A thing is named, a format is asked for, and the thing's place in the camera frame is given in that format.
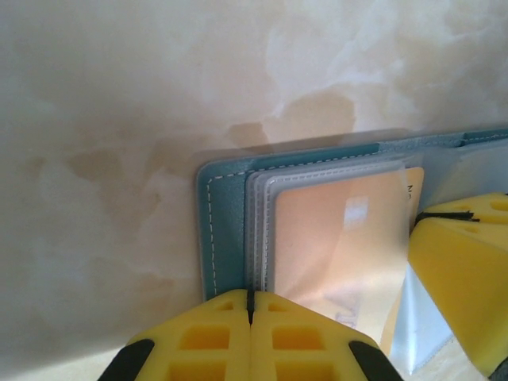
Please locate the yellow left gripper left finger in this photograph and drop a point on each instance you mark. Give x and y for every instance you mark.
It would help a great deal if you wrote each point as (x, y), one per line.
(198, 341)

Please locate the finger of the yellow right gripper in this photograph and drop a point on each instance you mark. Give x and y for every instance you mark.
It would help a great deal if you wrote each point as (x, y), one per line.
(492, 206)
(468, 285)

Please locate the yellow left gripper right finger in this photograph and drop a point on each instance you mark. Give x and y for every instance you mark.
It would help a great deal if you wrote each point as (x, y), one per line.
(309, 341)

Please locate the gold VIP card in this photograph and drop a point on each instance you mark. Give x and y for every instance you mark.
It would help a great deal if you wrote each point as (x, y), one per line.
(337, 246)

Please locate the teal card holder wallet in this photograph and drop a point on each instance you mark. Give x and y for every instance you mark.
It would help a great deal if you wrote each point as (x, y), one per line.
(226, 190)

